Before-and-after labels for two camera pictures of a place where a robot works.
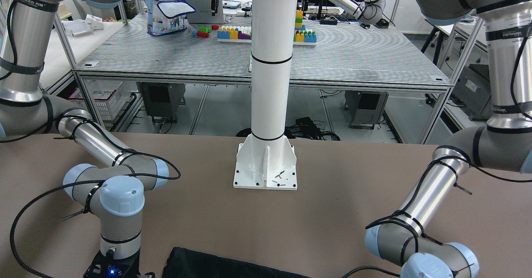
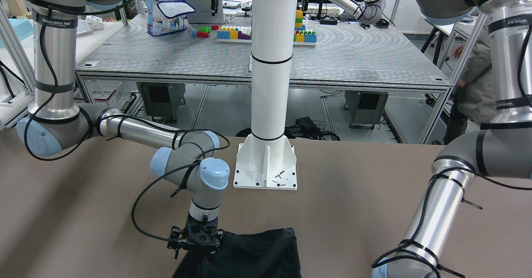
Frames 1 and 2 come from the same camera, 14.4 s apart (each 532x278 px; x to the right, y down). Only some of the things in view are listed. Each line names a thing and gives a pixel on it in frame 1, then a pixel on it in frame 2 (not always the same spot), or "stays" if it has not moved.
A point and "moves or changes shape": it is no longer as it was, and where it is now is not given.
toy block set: (301, 36) stays
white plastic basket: (109, 96) stays
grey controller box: (162, 100) stays
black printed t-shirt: (184, 263) moves or changes shape
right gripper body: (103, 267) -> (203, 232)
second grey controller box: (366, 107) stays
